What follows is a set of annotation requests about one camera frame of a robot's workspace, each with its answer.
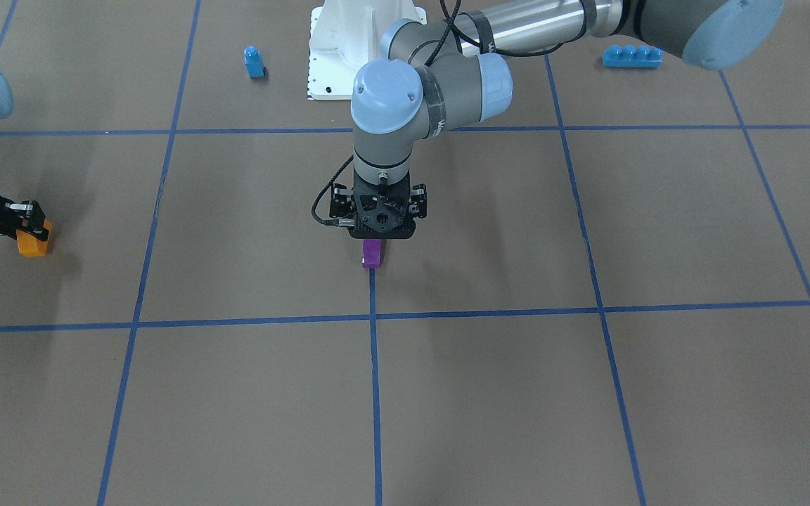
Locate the small blue block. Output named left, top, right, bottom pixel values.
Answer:
left=243, top=46, right=266, bottom=78

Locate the orange trapezoid block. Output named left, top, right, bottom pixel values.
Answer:
left=15, top=231, right=49, bottom=257

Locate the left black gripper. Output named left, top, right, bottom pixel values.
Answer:
left=348, top=185, right=417, bottom=240

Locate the purple trapezoid block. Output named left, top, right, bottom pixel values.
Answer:
left=362, top=239, right=385, bottom=269

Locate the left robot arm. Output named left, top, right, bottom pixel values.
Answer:
left=321, top=1, right=785, bottom=240

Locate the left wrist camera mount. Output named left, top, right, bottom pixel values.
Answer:
left=329, top=183, right=428, bottom=226

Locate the long blue block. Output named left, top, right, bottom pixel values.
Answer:
left=601, top=45, right=664, bottom=68

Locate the white camera pillar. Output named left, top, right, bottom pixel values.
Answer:
left=307, top=1, right=427, bottom=100

